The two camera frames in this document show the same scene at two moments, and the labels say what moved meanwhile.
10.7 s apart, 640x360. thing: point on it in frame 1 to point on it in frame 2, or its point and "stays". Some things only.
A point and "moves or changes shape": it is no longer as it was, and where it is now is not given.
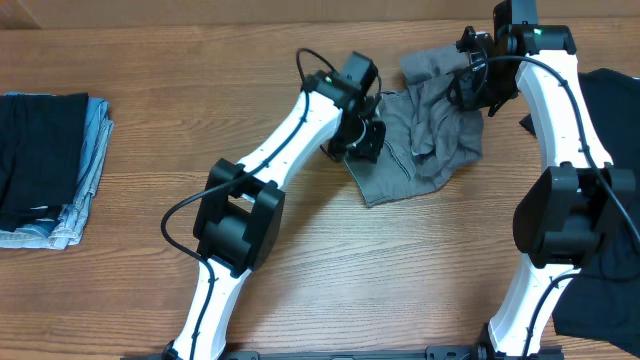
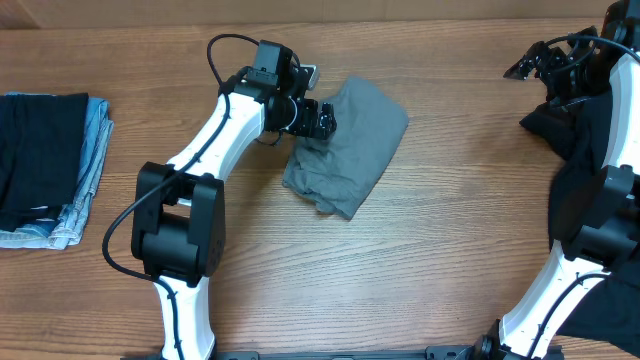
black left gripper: (367, 141) to (324, 119)
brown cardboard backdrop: (90, 14) stays
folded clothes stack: (65, 229) stays
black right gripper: (470, 93) to (542, 60)
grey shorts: (428, 137) moves or changes shape
